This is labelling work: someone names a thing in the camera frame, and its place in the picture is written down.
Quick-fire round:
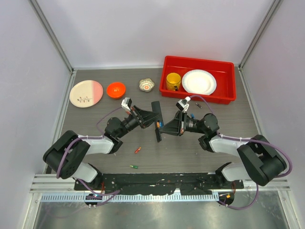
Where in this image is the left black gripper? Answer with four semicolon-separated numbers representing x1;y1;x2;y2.
116;105;160;138

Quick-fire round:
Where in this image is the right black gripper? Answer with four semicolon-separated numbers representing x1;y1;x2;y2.
160;110;206;136

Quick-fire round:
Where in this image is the black remote control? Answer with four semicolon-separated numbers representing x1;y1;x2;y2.
151;101;163;143

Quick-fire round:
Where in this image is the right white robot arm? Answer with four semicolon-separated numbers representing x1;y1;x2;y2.
159;111;292;188

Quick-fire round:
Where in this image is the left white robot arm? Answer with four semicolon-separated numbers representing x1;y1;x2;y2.
43;104;162;190

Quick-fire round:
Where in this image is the small floral bowl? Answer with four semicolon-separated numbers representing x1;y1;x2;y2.
139;78;155;92

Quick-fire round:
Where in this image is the orange bowl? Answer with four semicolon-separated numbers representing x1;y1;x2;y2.
106;82;126;99

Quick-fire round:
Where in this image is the yellow mug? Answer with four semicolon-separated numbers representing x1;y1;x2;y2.
166;73;181;91

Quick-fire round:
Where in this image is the white paper plate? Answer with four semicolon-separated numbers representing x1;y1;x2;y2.
182;70;217;95

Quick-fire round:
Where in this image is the red plastic bin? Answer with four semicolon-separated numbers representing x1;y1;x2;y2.
159;56;236;104

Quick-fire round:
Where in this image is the pink and cream plate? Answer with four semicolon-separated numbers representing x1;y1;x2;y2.
69;80;103;108

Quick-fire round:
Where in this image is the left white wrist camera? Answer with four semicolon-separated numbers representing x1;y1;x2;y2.
121;97;132;114

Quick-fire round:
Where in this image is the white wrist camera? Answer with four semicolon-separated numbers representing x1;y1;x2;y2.
176;97;191;113
121;97;132;114

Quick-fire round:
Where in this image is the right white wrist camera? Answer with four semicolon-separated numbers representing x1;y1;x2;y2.
176;97;191;113

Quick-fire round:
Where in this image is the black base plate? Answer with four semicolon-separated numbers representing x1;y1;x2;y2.
86;173;244;196

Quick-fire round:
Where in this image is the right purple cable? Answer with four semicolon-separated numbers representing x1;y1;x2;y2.
189;94;293;210

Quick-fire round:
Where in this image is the white slotted cable duct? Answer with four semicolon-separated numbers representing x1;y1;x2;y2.
40;192;219;202

